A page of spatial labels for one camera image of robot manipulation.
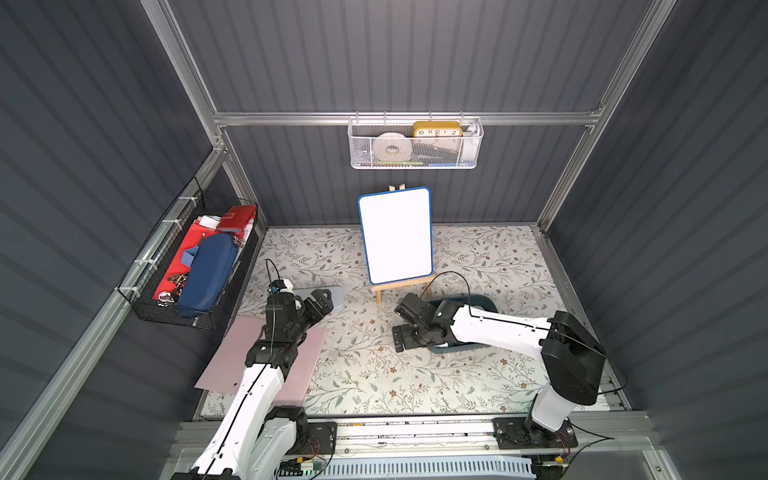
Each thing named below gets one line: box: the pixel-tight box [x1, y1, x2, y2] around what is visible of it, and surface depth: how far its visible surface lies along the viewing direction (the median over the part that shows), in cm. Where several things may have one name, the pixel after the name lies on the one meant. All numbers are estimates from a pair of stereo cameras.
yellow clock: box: [413, 121, 463, 137], surface depth 89 cm
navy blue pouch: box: [178, 232, 238, 314], surface depth 69 cm
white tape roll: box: [372, 132, 413, 163], surface depth 86 cm
